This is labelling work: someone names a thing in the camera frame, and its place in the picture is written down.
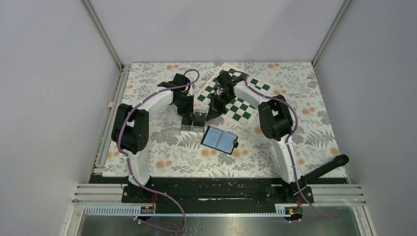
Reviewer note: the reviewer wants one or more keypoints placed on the black leather card holder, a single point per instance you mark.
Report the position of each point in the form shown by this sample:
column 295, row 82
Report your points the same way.
column 220, row 140

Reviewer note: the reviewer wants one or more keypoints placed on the black cylindrical handle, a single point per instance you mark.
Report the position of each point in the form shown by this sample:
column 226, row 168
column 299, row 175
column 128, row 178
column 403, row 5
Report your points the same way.
column 315, row 177

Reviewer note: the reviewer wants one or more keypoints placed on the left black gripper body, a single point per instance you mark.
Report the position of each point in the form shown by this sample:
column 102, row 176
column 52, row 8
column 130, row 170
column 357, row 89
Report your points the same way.
column 186, row 103

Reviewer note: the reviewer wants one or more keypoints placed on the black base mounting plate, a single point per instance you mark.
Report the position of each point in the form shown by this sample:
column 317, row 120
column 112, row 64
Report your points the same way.
column 211, row 195

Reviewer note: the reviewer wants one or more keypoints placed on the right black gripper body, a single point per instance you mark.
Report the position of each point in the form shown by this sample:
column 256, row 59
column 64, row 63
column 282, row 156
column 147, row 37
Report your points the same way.
column 222, row 97

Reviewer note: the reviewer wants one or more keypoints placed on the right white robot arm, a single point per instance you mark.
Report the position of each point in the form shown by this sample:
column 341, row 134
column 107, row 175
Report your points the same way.
column 274, row 117

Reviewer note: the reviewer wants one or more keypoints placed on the aluminium frame rails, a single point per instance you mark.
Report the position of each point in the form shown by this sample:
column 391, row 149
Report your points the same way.
column 106, row 194

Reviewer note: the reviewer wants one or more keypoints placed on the clear acrylic card stand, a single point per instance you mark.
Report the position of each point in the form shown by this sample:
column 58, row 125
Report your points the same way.
column 177, row 123

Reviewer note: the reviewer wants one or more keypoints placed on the floral patterned table mat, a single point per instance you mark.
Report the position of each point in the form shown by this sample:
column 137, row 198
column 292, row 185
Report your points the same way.
column 180, row 154

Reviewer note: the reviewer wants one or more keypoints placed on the green white checkerboard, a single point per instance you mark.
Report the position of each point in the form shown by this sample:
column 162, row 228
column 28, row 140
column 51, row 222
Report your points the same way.
column 238, row 111

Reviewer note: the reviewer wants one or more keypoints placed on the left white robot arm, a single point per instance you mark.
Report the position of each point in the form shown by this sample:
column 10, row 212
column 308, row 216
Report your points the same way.
column 131, row 124

